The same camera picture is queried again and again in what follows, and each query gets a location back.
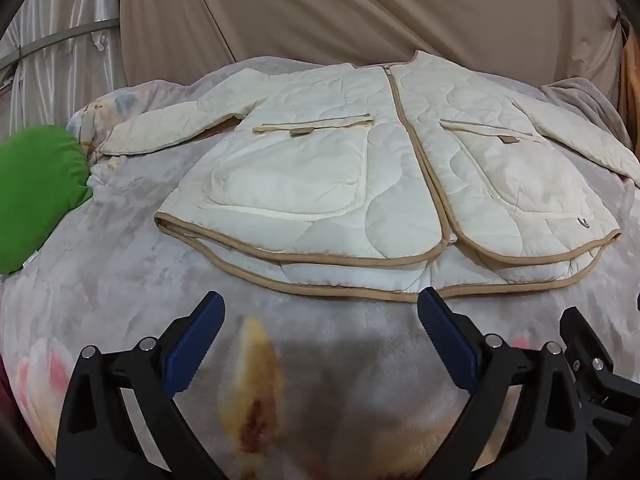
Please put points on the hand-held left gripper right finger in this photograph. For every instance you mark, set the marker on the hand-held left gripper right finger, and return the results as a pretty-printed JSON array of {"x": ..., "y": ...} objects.
[{"x": 442, "y": 332}]

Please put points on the cream quilted jacket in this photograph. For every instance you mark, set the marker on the cream quilted jacket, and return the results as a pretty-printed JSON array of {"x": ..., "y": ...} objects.
[{"x": 310, "y": 180}]

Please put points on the grey floral blanket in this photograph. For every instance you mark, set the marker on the grey floral blanket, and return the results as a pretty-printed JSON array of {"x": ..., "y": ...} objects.
[{"x": 125, "y": 270}]

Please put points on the orange cloth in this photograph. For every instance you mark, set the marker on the orange cloth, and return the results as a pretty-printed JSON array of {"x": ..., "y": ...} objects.
[{"x": 631, "y": 70}]

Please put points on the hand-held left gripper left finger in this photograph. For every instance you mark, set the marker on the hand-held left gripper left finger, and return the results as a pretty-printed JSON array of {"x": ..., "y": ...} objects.
[{"x": 200, "y": 332}]

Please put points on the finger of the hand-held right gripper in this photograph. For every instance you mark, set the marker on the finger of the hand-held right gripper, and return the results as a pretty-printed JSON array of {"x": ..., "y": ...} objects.
[{"x": 590, "y": 360}]

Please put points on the green pillow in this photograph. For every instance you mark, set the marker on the green pillow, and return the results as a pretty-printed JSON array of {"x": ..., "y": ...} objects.
[{"x": 35, "y": 195}]

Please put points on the grey curved metal rod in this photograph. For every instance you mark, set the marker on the grey curved metal rod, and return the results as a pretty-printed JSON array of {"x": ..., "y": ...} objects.
[{"x": 60, "y": 35}]

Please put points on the white satin curtain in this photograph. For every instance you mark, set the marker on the white satin curtain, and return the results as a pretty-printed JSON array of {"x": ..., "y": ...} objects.
[{"x": 60, "y": 80}]

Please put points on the beige fabric backdrop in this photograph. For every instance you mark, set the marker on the beige fabric backdrop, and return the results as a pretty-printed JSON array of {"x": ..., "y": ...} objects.
[{"x": 350, "y": 10}]

